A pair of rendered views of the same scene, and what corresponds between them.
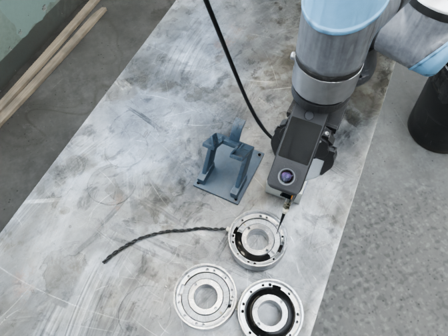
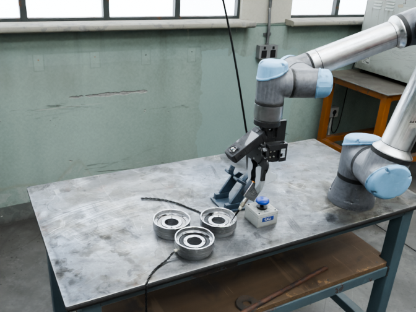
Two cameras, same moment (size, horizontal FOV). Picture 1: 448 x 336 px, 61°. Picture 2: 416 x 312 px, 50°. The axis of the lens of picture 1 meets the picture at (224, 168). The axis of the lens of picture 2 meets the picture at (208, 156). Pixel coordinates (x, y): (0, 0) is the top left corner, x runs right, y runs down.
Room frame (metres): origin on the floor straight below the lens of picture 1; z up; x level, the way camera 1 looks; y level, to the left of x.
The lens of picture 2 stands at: (-0.72, -0.61, 1.52)
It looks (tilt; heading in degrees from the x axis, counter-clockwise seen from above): 24 degrees down; 33
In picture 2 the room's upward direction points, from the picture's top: 3 degrees clockwise
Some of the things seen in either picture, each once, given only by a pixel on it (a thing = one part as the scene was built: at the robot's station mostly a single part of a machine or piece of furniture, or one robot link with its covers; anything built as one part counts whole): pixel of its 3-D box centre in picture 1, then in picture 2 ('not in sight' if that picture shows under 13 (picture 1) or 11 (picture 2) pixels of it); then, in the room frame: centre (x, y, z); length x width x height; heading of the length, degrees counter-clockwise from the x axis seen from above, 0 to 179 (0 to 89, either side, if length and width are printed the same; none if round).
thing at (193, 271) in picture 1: (206, 297); (171, 225); (0.13, 0.05, 0.82); 0.10 x 0.10 x 0.04
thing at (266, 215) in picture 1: (257, 241); (218, 222); (0.22, -0.05, 0.82); 0.10 x 0.10 x 0.04
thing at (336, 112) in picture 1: (316, 110); (267, 140); (0.32, -0.13, 1.07); 0.09 x 0.08 x 0.12; 149
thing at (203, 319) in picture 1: (206, 297); (171, 225); (0.13, 0.05, 0.82); 0.08 x 0.08 x 0.02
